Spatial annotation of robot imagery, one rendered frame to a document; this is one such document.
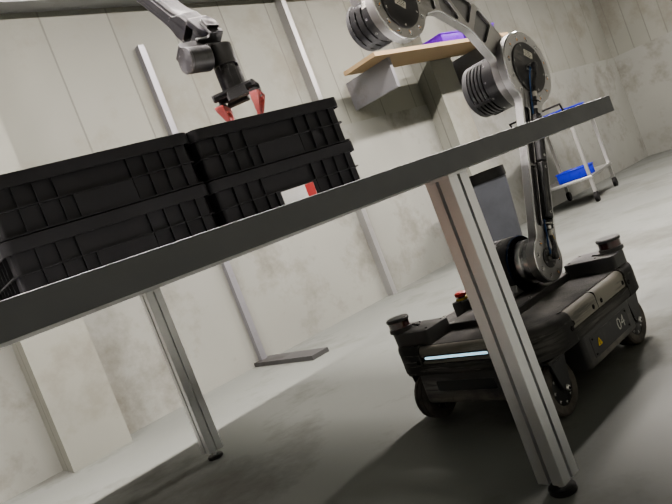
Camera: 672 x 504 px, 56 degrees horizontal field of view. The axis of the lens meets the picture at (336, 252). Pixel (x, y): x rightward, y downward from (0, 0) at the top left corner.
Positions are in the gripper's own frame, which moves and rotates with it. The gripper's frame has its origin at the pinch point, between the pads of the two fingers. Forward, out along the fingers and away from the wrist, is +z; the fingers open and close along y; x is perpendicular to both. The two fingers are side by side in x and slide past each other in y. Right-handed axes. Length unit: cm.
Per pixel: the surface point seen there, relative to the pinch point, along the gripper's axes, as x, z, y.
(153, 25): 241, -132, -85
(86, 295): -79, 26, -6
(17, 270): -44, 16, -37
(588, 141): 603, 37, 221
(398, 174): -39, 24, 28
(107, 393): 145, 61, -147
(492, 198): 342, 48, 77
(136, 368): 175, 57, -145
